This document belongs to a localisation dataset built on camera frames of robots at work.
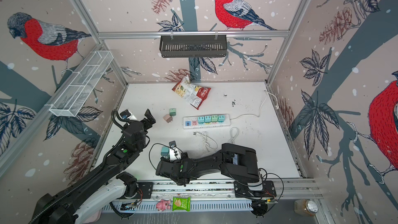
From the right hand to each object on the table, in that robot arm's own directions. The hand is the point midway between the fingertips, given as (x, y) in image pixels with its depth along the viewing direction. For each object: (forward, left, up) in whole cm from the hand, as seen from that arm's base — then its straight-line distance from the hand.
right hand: (169, 161), depth 82 cm
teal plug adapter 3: (+25, -28, +5) cm, 38 cm away
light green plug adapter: (+25, -24, +5) cm, 35 cm away
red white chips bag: (+44, -9, +4) cm, 46 cm away
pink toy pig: (-19, -1, +1) cm, 19 cm away
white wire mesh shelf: (+21, +45, +32) cm, 59 cm away
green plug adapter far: (+32, +4, 0) cm, 32 cm away
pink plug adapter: (+26, +6, +2) cm, 27 cm away
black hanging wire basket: (+69, -9, +28) cm, 75 cm away
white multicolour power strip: (+23, -10, +2) cm, 25 cm away
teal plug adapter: (+23, -16, +5) cm, 29 cm away
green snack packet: (-18, -9, +1) cm, 20 cm away
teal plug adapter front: (+5, +4, +1) cm, 6 cm away
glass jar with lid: (-18, -61, +6) cm, 64 cm away
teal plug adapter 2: (+24, -20, +5) cm, 32 cm away
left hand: (+16, +14, +21) cm, 30 cm away
